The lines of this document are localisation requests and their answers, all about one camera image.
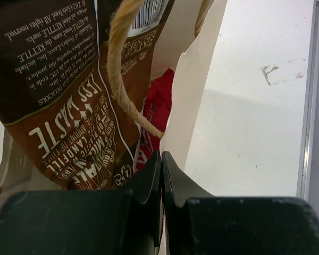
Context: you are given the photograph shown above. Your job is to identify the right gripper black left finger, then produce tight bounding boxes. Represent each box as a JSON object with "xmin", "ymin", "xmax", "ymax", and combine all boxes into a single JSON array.
[{"xmin": 0, "ymin": 152, "xmax": 162, "ymax": 254}]

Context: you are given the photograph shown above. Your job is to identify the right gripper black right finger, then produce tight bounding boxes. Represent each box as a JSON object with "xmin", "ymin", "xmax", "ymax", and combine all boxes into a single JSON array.
[{"xmin": 162, "ymin": 152, "xmax": 319, "ymax": 254}]

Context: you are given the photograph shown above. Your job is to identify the pink snack bag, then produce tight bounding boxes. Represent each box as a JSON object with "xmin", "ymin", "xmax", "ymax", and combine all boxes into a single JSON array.
[{"xmin": 136, "ymin": 69, "xmax": 174, "ymax": 172}]

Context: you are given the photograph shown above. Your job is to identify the beige paper bag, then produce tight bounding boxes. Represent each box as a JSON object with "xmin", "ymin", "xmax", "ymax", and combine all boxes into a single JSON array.
[{"xmin": 0, "ymin": 1, "xmax": 226, "ymax": 199}]

